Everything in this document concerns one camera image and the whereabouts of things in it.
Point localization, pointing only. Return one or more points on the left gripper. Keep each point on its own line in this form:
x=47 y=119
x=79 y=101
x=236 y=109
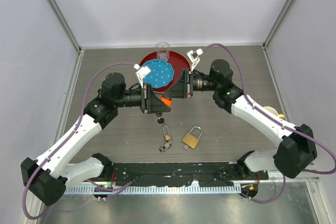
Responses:
x=150 y=102

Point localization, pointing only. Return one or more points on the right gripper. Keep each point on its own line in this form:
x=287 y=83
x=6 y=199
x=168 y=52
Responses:
x=181 y=88

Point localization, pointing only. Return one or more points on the orange black padlock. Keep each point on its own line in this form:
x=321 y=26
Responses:
x=167 y=102

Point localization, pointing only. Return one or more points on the black padlock keys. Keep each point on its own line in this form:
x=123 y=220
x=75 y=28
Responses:
x=160 y=119

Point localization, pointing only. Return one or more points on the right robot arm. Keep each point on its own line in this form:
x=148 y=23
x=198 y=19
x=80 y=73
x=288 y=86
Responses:
x=294 y=150

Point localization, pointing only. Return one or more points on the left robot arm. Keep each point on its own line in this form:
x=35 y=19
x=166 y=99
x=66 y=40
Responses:
x=46 y=176

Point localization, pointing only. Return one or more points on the blue dotted plate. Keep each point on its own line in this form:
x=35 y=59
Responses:
x=162 y=73

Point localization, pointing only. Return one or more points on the red round tray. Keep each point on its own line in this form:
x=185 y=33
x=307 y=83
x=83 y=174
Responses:
x=177 y=60

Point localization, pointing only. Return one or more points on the small brass padlock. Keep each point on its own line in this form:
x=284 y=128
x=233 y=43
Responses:
x=166 y=134

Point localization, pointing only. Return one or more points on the clear plastic cup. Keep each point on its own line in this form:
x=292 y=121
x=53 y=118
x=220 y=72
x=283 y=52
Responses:
x=162 y=51

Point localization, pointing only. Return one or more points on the large brass padlock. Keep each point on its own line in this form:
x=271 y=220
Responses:
x=190 y=139

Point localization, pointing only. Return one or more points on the yellow cream mug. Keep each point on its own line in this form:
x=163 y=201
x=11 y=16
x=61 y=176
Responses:
x=274 y=112

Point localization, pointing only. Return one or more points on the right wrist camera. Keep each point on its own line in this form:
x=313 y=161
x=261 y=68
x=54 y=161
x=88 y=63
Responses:
x=194 y=57

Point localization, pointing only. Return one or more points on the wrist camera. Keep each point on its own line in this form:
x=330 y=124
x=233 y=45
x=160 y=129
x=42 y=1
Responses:
x=141 y=73
x=194 y=57

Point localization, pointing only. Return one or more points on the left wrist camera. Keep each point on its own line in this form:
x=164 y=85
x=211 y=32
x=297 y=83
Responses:
x=141 y=73

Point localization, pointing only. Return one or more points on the black white keychain charm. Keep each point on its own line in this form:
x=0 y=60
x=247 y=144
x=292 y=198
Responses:
x=165 y=146

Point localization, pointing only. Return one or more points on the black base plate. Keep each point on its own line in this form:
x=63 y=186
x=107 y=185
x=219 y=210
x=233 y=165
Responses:
x=207 y=174

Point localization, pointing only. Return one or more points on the slotted cable duct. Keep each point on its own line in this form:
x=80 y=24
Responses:
x=194 y=188

